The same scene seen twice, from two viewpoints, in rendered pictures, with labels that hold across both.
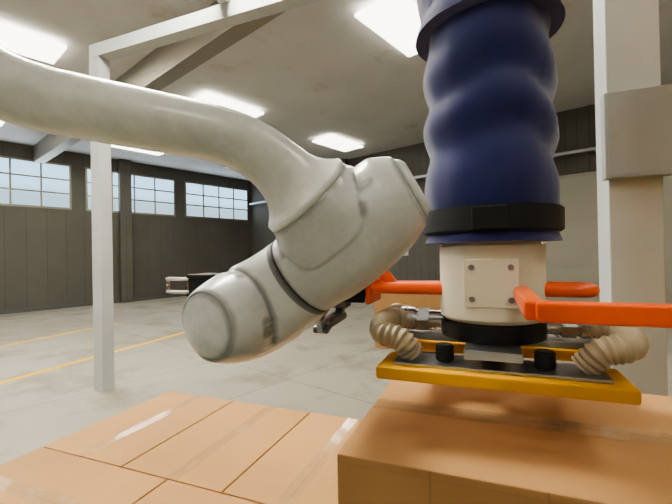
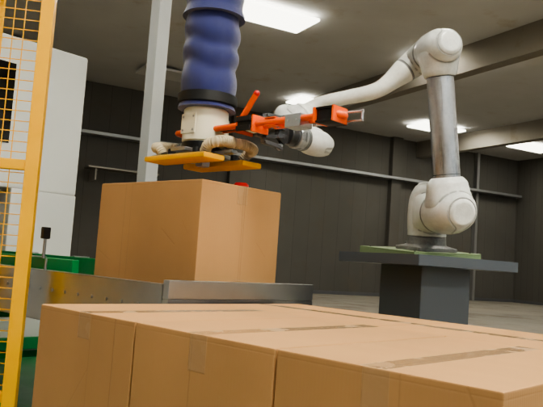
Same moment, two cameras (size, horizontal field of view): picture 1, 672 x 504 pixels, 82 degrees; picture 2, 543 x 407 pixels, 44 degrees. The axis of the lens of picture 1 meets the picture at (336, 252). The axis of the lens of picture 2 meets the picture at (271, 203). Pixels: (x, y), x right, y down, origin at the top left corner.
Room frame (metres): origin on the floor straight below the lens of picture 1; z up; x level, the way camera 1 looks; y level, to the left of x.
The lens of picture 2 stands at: (2.89, 0.89, 0.69)
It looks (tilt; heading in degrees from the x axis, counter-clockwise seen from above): 5 degrees up; 201
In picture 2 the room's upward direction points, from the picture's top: 4 degrees clockwise
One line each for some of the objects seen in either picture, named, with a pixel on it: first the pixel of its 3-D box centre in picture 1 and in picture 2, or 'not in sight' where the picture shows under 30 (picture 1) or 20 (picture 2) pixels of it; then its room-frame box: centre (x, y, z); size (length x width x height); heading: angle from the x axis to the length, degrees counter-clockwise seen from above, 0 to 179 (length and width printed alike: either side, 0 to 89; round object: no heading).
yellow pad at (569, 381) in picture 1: (492, 363); (220, 162); (0.58, -0.23, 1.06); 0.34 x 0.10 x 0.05; 68
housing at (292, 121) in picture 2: not in sight; (298, 121); (0.84, 0.16, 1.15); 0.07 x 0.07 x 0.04; 68
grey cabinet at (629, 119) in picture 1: (637, 134); not in sight; (1.33, -1.05, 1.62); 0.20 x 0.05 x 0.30; 68
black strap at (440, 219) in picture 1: (489, 222); (208, 102); (0.67, -0.27, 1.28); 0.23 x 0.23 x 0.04
